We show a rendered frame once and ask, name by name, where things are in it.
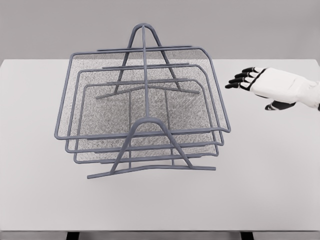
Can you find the small grey mesh tray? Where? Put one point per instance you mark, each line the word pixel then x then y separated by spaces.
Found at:
pixel 87 156

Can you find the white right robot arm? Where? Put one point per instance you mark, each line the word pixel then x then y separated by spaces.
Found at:
pixel 315 95

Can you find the large grey mesh tray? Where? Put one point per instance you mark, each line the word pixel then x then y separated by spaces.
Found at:
pixel 68 100

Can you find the medium grey mesh tray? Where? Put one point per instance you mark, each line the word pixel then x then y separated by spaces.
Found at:
pixel 71 144

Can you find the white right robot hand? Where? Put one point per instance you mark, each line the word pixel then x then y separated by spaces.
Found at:
pixel 277 85

